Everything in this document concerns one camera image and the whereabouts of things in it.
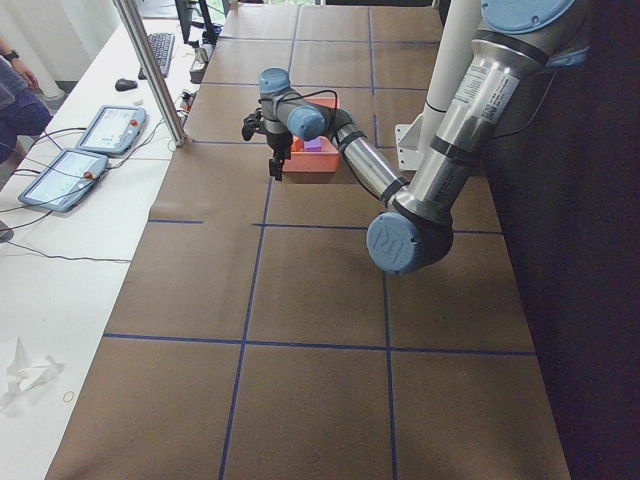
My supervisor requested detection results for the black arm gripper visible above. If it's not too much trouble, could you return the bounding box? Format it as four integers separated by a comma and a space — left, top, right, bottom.
267, 132, 292, 181

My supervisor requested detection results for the purple foam block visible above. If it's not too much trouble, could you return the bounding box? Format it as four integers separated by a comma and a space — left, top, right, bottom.
303, 138, 322, 153

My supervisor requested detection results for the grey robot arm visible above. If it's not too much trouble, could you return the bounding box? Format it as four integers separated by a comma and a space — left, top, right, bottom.
242, 1, 591, 274

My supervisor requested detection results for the pink plastic bin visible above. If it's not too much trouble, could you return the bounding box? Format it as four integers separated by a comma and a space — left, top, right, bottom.
278, 99, 340, 173

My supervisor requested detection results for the upper blue teach pendant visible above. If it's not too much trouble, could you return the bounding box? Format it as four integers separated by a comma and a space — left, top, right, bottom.
76, 105, 147, 156

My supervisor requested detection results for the blue teach pendant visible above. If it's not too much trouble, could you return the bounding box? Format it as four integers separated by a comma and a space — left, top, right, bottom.
18, 148, 108, 213
76, 105, 147, 156

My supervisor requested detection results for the black keyboard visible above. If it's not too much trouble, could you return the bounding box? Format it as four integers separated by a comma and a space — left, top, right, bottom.
148, 32, 175, 78

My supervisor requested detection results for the black computer mouse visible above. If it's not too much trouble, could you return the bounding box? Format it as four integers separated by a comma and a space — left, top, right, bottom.
114, 78, 138, 92

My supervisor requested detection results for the lower blue teach pendant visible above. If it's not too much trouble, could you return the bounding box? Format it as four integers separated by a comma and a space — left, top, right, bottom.
18, 148, 108, 213

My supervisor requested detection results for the seated person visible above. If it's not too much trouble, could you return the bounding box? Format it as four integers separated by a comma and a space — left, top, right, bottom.
1, 38, 52, 170

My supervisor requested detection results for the crumpled white paper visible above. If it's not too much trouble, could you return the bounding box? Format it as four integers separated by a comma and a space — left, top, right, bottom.
1, 337, 65, 411

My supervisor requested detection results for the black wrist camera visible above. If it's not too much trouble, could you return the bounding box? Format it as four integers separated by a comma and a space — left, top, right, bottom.
241, 109, 266, 141

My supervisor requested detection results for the black cable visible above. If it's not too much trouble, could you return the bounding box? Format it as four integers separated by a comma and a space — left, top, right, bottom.
257, 89, 338, 139

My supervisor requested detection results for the white pedestal column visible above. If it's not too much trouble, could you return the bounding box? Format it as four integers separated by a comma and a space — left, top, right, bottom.
395, 0, 481, 172

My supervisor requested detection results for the aluminium frame post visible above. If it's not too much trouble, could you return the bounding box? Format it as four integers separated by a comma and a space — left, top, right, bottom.
112, 0, 188, 148

